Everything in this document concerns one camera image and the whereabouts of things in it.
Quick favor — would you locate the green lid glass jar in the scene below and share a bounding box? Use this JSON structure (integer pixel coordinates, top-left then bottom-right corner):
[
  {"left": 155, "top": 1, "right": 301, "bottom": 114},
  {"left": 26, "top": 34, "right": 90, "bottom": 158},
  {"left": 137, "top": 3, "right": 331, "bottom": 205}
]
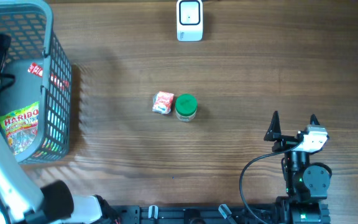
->
[{"left": 175, "top": 94, "right": 198, "bottom": 122}]

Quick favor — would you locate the grey plastic shopping basket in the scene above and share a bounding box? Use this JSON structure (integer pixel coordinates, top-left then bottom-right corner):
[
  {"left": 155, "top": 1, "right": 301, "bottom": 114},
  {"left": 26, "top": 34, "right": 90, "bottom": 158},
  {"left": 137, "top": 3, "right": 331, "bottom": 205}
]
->
[{"left": 0, "top": 1, "right": 73, "bottom": 164}]

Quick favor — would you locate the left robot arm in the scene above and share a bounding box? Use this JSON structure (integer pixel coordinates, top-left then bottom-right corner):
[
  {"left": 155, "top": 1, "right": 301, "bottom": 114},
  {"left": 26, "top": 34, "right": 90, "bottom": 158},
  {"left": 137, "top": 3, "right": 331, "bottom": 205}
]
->
[{"left": 0, "top": 133, "right": 121, "bottom": 223}]

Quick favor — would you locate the right black camera cable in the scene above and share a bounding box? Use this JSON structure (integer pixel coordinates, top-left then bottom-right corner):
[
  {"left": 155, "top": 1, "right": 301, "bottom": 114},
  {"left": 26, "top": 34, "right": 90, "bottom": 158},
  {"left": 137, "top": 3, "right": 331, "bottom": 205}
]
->
[{"left": 239, "top": 141, "right": 304, "bottom": 224}]

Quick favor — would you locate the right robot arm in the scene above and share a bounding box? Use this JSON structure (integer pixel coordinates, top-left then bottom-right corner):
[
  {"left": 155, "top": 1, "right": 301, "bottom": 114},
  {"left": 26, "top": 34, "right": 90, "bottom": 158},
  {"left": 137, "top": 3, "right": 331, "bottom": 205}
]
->
[{"left": 264, "top": 111, "right": 333, "bottom": 224}]

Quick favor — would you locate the white barcode scanner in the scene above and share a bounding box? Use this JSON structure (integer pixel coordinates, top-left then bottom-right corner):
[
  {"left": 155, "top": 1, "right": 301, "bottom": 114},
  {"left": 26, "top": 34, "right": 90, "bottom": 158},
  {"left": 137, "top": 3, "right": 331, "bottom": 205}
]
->
[{"left": 176, "top": 0, "right": 203, "bottom": 42}]

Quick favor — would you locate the red Nescafe stick sachet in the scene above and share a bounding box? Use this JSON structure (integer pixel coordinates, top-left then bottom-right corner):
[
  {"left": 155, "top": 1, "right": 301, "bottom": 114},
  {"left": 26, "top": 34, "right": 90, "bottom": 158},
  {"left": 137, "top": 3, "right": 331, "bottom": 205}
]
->
[{"left": 27, "top": 62, "right": 70, "bottom": 90}]

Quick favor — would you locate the Haribo gummy candy bag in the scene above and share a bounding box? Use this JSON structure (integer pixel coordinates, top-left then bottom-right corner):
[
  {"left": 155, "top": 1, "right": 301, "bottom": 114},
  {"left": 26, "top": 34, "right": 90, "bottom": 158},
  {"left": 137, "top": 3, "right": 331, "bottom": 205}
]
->
[{"left": 0, "top": 101, "right": 39, "bottom": 155}]

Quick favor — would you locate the small red white packet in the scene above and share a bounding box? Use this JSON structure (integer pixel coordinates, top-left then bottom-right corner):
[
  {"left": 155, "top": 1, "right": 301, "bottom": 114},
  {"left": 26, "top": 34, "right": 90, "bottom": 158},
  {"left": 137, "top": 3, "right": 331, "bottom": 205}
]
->
[{"left": 152, "top": 91, "right": 174, "bottom": 114}]

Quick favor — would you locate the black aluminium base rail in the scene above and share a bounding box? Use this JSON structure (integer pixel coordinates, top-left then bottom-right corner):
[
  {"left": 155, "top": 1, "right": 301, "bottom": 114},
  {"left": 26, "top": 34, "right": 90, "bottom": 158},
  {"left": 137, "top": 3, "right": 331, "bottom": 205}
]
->
[{"left": 104, "top": 203, "right": 331, "bottom": 224}]

